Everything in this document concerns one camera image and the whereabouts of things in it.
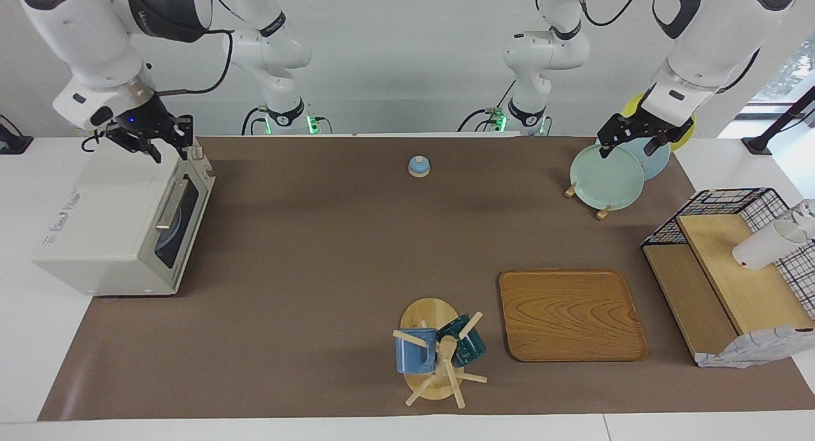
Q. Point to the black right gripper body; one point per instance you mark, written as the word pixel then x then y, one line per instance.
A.
pixel 146 123

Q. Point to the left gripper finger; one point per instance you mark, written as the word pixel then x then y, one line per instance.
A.
pixel 654 146
pixel 605 150

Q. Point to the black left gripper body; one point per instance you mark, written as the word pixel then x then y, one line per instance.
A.
pixel 652 124

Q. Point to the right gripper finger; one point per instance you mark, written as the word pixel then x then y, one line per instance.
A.
pixel 186 150
pixel 154 154

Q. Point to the white toaster oven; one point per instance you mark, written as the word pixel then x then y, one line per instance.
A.
pixel 108 224

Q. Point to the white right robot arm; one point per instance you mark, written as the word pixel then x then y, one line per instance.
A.
pixel 89 34

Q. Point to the light blue racked plate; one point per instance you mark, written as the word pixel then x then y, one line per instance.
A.
pixel 656 164

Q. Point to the yellow plate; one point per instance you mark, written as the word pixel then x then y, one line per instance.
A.
pixel 637 104

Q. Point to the pale green racked plate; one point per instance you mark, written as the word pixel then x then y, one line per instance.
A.
pixel 605 177

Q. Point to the wooden plate rack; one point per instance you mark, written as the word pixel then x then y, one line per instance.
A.
pixel 602 213

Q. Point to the black table clamp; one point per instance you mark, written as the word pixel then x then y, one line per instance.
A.
pixel 14 143

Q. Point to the white cup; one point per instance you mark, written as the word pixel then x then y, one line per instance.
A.
pixel 764 247

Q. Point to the clear glass cup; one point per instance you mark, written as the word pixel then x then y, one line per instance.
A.
pixel 807 215

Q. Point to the wooden serving tray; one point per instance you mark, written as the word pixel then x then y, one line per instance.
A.
pixel 570 317

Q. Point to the brown table mat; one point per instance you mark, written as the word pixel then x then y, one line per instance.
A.
pixel 286 301

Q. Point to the small blue lidded jar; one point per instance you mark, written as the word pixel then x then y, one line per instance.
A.
pixel 419 167

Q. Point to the grey patterned cloth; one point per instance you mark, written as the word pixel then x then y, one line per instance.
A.
pixel 751 350

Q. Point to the dark green mug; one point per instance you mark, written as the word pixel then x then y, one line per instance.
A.
pixel 470 349

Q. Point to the wooden mug tree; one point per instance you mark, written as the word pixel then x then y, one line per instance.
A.
pixel 428 314

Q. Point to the blue mug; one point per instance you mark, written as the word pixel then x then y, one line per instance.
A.
pixel 414 358

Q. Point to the black camera stand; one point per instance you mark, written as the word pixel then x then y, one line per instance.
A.
pixel 780 123

